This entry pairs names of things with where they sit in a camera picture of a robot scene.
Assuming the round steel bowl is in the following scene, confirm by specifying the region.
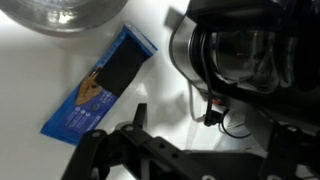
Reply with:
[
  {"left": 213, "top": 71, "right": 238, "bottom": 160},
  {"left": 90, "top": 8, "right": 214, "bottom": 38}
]
[{"left": 0, "top": 0, "right": 130, "bottom": 36}]

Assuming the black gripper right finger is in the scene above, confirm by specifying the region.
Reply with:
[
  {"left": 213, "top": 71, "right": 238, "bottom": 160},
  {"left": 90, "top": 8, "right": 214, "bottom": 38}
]
[{"left": 245, "top": 105, "right": 320, "bottom": 180}]

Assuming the blue snack bar wrapper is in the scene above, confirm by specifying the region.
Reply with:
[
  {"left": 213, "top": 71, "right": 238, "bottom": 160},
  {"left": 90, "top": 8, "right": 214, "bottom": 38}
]
[{"left": 39, "top": 23, "right": 159, "bottom": 147}]

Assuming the black steel coffee maker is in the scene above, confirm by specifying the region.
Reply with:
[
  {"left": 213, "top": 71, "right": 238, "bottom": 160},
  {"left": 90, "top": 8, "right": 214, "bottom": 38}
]
[{"left": 168, "top": 0, "right": 320, "bottom": 158}]

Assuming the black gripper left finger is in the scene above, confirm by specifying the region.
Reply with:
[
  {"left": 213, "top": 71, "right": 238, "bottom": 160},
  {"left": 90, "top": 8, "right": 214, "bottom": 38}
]
[{"left": 61, "top": 103, "right": 214, "bottom": 180}]

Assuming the black coffee maker cord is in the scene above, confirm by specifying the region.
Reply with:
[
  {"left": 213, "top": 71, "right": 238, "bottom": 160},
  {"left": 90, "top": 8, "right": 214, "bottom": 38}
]
[{"left": 169, "top": 13, "right": 253, "bottom": 140}]

